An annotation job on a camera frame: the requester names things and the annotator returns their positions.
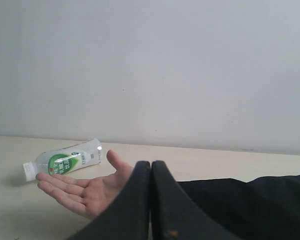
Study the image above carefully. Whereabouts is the black sleeved forearm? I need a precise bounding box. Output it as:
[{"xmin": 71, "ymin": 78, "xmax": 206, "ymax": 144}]
[{"xmin": 178, "ymin": 175, "xmax": 300, "ymax": 240}]

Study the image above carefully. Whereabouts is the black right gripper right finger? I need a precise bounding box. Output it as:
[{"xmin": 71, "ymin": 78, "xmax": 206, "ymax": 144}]
[{"xmin": 149, "ymin": 160, "xmax": 238, "ymax": 240}]

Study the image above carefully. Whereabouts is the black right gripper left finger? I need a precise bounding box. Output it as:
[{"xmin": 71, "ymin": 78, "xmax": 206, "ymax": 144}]
[{"xmin": 69, "ymin": 161, "xmax": 151, "ymax": 240}]

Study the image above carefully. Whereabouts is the clear green label water bottle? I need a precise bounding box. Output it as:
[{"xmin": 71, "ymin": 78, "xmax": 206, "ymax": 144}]
[{"xmin": 22, "ymin": 138, "xmax": 103, "ymax": 182}]

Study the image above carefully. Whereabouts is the person's open bare hand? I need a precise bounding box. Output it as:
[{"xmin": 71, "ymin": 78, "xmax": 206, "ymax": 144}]
[{"xmin": 36, "ymin": 150, "xmax": 134, "ymax": 220}]

